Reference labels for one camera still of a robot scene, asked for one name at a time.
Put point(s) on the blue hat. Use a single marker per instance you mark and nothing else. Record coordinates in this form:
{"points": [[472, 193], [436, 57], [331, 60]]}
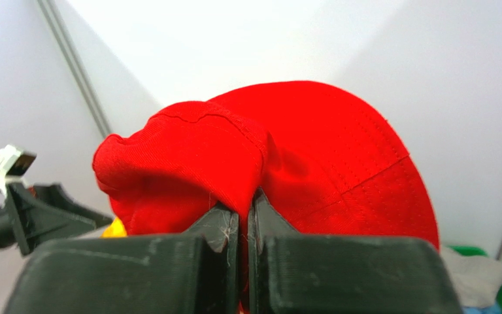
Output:
{"points": [[493, 309]]}

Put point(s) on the grey hat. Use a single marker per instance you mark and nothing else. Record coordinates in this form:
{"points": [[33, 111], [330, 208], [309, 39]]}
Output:
{"points": [[476, 279]]}

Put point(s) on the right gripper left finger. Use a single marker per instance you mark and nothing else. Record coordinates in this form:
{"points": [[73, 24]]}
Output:
{"points": [[191, 272]]}

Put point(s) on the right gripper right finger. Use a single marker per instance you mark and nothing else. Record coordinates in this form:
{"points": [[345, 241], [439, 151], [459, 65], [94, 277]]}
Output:
{"points": [[292, 272]]}

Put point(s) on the yellow bucket hat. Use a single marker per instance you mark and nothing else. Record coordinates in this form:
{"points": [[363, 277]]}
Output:
{"points": [[115, 229]]}

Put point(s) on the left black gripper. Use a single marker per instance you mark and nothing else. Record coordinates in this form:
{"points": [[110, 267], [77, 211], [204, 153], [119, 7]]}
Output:
{"points": [[30, 217]]}

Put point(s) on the red hat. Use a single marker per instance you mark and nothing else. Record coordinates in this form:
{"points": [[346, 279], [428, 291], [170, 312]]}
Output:
{"points": [[328, 162]]}

